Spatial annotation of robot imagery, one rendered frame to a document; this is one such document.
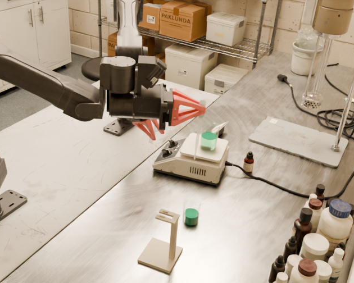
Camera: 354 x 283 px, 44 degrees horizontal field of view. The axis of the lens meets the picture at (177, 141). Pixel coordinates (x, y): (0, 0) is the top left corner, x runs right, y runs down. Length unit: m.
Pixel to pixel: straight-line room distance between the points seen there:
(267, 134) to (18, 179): 0.82
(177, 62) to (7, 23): 1.35
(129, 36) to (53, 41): 2.96
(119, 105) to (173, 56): 2.68
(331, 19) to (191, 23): 2.17
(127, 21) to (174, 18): 2.24
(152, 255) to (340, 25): 0.82
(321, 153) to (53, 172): 0.84
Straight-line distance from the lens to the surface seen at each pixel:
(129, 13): 1.30
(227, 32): 3.43
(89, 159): 1.36
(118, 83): 0.91
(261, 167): 1.39
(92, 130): 1.51
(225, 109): 1.70
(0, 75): 0.95
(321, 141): 1.58
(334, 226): 1.08
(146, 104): 0.92
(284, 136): 1.56
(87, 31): 4.60
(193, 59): 3.51
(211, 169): 1.24
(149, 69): 0.90
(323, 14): 1.36
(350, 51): 3.55
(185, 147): 1.26
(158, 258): 1.03
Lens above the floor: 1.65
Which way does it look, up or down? 31 degrees down
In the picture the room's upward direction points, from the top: 4 degrees clockwise
